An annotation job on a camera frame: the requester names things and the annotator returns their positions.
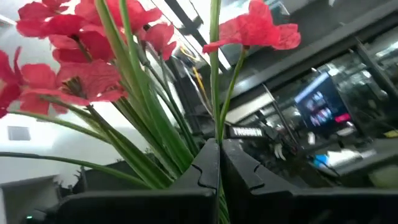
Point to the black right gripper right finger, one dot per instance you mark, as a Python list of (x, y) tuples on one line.
[(295, 207)]

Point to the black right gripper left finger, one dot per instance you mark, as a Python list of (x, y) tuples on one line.
[(140, 207)]

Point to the red artificial flower bunch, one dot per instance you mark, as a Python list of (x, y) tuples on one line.
[(87, 77)]

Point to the black computer monitor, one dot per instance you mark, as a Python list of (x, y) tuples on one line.
[(323, 105)]

